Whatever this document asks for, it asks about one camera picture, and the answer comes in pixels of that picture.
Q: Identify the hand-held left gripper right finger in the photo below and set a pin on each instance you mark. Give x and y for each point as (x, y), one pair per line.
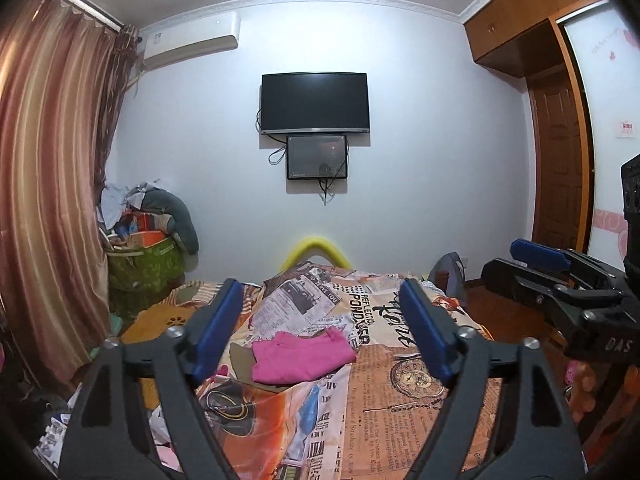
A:
(422, 330)

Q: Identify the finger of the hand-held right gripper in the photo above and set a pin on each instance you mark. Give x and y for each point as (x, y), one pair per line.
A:
(540, 255)
(505, 271)

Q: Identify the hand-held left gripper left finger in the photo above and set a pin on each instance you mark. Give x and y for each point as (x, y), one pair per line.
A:
(220, 330)

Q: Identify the pink pants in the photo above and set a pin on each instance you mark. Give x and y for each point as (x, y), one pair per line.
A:
(295, 360)

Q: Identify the olive cloth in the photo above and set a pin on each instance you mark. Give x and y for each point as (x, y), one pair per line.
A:
(242, 365)

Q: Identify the blue grey backpack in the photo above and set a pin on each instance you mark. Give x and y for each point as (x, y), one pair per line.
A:
(452, 275)

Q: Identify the newspaper print blanket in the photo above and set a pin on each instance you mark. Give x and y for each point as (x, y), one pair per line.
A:
(400, 410)

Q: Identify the green fabric bag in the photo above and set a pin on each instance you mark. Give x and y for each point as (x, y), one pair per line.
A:
(145, 270)

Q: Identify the brown wooden door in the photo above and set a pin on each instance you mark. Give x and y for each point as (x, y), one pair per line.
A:
(557, 160)

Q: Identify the yellow curved bed headboard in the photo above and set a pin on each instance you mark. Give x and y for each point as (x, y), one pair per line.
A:
(315, 242)

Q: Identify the pile of clothes and boxes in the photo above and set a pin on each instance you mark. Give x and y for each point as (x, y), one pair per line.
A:
(132, 225)

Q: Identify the wardrobe with white sliding door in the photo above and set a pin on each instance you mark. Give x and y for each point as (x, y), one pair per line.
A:
(600, 110)

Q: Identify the white printed cloth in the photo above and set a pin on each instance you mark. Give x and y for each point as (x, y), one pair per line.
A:
(55, 432)

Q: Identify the wooden overhead cabinet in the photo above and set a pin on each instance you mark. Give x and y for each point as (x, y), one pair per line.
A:
(505, 30)

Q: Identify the striped brown curtain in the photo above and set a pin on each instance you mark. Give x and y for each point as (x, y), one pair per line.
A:
(50, 160)

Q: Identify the white air conditioner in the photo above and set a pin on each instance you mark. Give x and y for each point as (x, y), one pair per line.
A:
(190, 42)

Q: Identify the wooden bed frame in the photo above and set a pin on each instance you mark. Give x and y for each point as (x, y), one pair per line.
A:
(434, 277)

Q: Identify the small black wall monitor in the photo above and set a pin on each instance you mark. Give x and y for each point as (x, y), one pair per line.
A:
(315, 157)

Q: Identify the black wall television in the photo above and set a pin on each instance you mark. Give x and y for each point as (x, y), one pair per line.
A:
(315, 102)

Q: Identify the curtain rail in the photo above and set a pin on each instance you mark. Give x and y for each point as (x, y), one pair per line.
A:
(85, 7)

